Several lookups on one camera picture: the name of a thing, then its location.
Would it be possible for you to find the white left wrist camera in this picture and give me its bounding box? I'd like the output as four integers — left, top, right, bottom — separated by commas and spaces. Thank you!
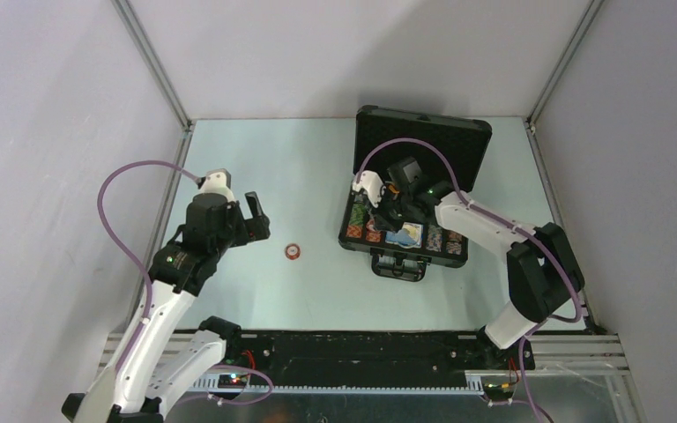
197, 168, 235, 203

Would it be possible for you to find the black poker set case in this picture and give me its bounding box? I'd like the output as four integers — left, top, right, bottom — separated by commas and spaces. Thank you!
338, 105, 493, 282

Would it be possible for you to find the purple chip stack row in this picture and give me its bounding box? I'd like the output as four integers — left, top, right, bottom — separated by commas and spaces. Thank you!
365, 228, 383, 243

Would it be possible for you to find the blue card deck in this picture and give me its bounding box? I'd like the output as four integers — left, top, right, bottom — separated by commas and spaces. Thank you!
385, 222, 424, 249

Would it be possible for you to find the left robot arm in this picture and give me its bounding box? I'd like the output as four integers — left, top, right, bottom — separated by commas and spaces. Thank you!
62, 191, 270, 422

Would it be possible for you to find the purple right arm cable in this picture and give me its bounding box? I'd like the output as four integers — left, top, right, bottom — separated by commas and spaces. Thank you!
354, 137, 585, 423

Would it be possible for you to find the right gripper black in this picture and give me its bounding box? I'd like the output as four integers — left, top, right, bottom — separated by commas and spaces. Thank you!
365, 186, 413, 234

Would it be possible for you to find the red poker chip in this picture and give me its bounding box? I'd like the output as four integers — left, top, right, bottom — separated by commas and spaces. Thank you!
284, 243, 301, 260

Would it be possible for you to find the dark orange chip stack row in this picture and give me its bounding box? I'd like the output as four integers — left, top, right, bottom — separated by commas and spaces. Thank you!
445, 231, 465, 256

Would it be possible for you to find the blue orange chip stack row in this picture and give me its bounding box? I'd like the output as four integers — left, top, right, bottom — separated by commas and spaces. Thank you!
426, 226, 443, 253

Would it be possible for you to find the green chip stack row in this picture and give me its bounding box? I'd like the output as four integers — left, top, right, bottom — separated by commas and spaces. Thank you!
345, 201, 368, 240

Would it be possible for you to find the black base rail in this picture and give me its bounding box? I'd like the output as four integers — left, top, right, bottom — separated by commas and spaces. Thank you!
224, 330, 535, 389

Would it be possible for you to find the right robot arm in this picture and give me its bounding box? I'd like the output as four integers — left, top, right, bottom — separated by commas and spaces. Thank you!
351, 159, 584, 368

